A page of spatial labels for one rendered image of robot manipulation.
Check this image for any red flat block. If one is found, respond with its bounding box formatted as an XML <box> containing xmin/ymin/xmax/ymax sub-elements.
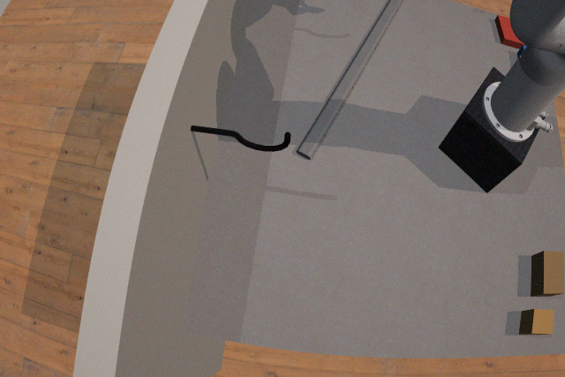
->
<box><xmin>495</xmin><ymin>15</ymin><xmax>523</xmax><ymax>49</ymax></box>

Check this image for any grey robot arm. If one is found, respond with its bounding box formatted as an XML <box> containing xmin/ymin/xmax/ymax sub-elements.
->
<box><xmin>482</xmin><ymin>0</ymin><xmax>565</xmax><ymax>142</ymax></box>

